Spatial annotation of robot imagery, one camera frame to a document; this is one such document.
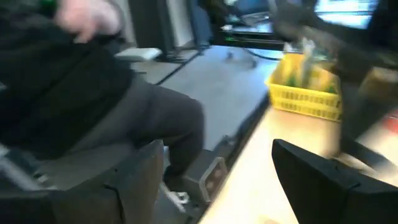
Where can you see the yellow Crayola crayons box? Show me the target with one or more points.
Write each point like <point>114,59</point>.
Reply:
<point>287,71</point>
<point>325,79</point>

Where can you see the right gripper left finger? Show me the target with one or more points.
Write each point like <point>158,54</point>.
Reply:
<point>77,208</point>

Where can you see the yellow plastic basket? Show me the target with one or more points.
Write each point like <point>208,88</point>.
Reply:
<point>304,102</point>

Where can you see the bright computer monitor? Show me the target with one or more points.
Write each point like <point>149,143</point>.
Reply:
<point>342,12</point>

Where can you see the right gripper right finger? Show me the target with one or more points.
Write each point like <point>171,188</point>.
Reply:
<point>342,205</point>

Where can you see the person's hand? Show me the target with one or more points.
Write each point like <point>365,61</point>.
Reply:
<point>87,18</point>

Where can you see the person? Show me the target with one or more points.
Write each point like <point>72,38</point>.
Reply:
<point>62,93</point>

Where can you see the grey metal box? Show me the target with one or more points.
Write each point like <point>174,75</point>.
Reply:
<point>211,180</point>

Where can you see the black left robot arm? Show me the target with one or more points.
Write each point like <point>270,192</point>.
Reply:
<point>357,56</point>

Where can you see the white flat board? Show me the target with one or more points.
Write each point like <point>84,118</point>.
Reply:
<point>140,53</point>

